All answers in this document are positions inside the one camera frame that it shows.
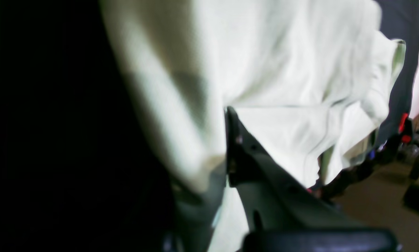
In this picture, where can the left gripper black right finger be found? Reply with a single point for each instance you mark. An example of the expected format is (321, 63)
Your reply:
(272, 199)

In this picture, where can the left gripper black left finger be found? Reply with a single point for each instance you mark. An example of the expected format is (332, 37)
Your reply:
(198, 197)

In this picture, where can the light green T-shirt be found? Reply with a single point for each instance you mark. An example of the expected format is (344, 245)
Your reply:
(310, 79)

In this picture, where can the black and red clamp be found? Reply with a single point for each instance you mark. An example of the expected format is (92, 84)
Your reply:
(405, 133)

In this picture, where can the black table cloth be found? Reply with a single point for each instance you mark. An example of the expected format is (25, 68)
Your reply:
(400, 20)

